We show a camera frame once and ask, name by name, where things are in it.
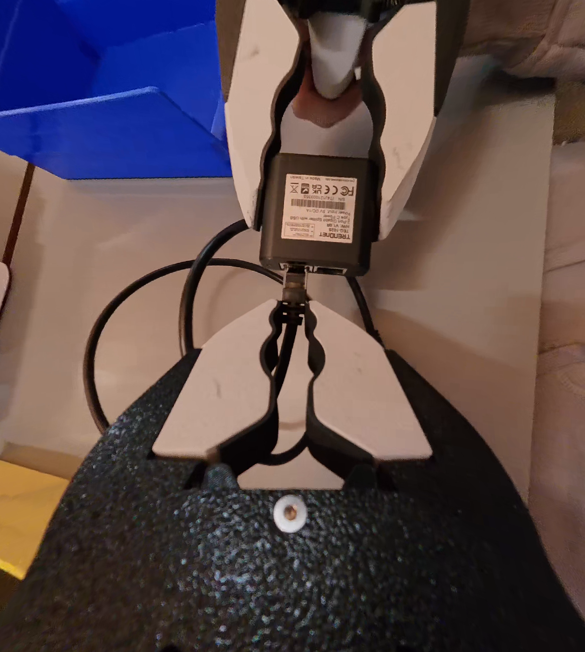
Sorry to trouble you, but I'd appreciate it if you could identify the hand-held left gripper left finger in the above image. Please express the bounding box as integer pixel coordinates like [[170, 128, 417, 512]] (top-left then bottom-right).
[[151, 301, 280, 477]]

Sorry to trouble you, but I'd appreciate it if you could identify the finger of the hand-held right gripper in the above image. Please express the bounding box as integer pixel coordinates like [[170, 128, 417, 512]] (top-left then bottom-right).
[[356, 0, 469, 241], [217, 0, 307, 231]]

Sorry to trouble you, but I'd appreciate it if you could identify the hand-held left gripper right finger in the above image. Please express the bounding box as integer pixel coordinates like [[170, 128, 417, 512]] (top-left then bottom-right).
[[304, 300, 434, 477]]

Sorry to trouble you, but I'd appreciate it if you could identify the black ethernet cable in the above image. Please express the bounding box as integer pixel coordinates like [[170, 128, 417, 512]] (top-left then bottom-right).
[[259, 261, 312, 459]]

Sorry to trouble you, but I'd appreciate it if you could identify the black adapter box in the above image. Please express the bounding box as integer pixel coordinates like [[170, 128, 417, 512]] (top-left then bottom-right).
[[258, 152, 378, 277]]

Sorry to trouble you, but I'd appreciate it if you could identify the person's right hand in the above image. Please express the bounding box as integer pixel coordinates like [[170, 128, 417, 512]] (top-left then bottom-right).
[[296, 87, 358, 118]]

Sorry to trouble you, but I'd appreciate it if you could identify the blue plastic bin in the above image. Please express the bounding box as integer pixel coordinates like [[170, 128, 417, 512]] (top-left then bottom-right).
[[0, 0, 233, 180]]

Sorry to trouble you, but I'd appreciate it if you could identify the yellow bin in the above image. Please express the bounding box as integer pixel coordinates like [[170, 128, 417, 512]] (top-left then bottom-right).
[[0, 457, 70, 580]]

